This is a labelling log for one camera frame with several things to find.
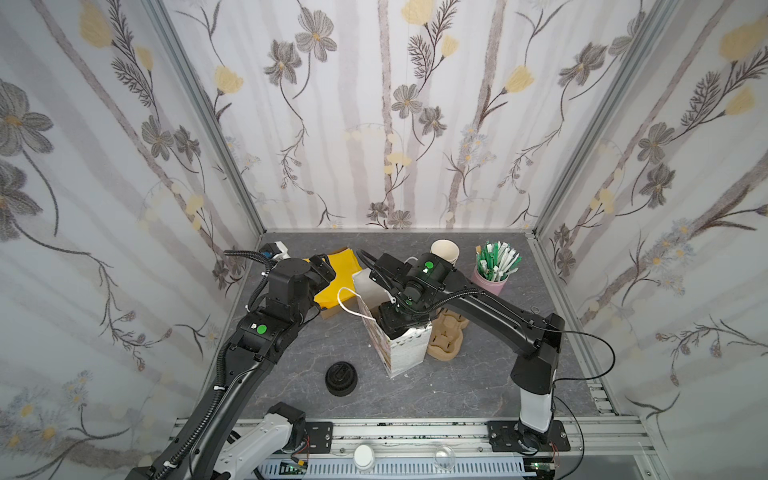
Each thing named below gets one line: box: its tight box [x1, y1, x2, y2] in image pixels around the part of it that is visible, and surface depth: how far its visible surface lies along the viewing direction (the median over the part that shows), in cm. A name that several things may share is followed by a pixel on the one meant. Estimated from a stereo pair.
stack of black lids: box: [325, 361, 358, 397], surface depth 82 cm
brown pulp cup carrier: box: [427, 308, 470, 361], surface depth 88 cm
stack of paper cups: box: [430, 238, 460, 268], surface depth 93 cm
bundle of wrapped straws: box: [475, 240, 523, 282], surface depth 90 cm
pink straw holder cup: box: [472, 264, 510, 296], surface depth 90 cm
